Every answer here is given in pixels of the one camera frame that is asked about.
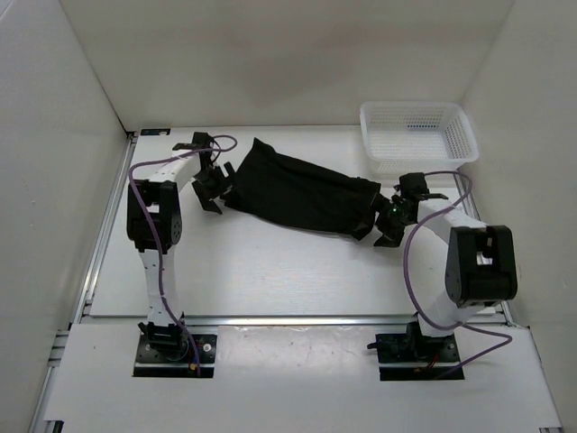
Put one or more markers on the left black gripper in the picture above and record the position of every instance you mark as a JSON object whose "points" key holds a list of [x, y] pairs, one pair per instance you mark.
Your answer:
{"points": [[206, 196]]}

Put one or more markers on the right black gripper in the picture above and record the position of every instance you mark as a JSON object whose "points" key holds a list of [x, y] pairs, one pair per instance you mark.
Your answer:
{"points": [[391, 237]]}

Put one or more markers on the black shorts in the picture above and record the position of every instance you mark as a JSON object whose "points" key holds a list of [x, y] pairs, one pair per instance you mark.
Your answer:
{"points": [[290, 192]]}

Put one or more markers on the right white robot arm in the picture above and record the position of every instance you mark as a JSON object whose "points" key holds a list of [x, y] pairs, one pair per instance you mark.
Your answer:
{"points": [[480, 269]]}

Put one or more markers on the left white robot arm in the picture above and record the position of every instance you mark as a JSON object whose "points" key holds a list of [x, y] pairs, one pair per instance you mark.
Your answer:
{"points": [[154, 225]]}

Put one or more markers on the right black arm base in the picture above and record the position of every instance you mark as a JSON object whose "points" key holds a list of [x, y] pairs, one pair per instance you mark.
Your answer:
{"points": [[412, 357]]}

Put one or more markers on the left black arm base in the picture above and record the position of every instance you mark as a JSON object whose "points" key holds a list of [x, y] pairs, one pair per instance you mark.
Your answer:
{"points": [[165, 352]]}

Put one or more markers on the white plastic mesh basket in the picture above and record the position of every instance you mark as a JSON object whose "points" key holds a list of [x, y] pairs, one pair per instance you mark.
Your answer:
{"points": [[407, 136]]}

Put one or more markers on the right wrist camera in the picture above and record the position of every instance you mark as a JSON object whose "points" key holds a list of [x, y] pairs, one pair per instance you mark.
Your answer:
{"points": [[413, 186]]}

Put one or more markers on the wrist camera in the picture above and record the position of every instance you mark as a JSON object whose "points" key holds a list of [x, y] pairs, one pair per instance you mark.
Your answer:
{"points": [[413, 186], [199, 141]]}

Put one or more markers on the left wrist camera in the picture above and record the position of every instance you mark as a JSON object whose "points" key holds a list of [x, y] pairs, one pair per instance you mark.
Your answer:
{"points": [[199, 141]]}

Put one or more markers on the right aluminium frame rail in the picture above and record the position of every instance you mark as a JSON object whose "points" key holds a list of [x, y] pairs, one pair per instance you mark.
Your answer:
{"points": [[464, 185]]}

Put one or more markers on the aluminium frame rail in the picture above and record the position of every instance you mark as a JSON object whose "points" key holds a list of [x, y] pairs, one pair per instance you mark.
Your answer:
{"points": [[291, 321], [86, 290], [464, 185]]}

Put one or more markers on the front aluminium frame rail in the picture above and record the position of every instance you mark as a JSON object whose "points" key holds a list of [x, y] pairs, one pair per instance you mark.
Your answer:
{"points": [[291, 321]]}

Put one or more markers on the left aluminium frame rail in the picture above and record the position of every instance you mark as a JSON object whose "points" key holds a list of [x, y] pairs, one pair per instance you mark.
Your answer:
{"points": [[86, 290]]}

